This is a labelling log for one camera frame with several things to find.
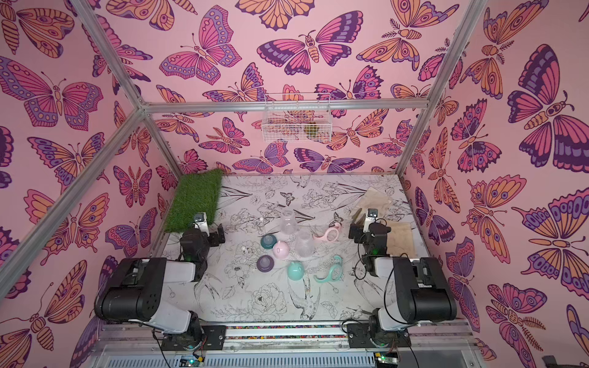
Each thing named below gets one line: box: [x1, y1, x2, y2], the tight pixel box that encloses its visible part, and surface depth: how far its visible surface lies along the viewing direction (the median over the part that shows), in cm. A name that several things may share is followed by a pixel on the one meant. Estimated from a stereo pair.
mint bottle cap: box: [286, 261, 305, 281], surface depth 87 cm
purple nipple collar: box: [256, 254, 275, 273], surface depth 90 cm
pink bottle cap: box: [273, 240, 290, 260], surface depth 92 cm
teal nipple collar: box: [260, 233, 278, 250], surface depth 96 cm
